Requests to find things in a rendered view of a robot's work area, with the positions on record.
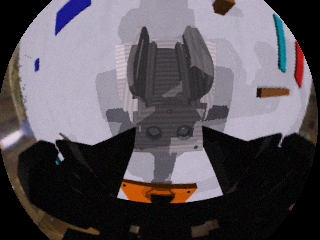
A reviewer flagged brown long bar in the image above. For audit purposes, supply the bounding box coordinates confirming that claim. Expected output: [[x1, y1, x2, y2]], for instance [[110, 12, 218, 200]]
[[256, 87, 291, 99]]

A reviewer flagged teal flat bar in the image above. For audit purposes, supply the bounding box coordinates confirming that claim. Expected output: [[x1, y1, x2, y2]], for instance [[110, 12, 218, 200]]
[[272, 13, 287, 73]]

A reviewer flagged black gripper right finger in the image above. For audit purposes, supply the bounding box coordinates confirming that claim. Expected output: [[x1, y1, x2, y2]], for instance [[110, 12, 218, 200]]
[[203, 125, 283, 195]]

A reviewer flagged red flat bar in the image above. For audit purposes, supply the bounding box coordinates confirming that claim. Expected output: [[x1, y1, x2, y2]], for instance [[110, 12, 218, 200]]
[[295, 40, 305, 89]]

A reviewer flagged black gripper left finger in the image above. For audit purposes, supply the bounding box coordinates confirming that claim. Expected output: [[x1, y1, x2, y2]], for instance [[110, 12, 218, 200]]
[[55, 128, 136, 197]]

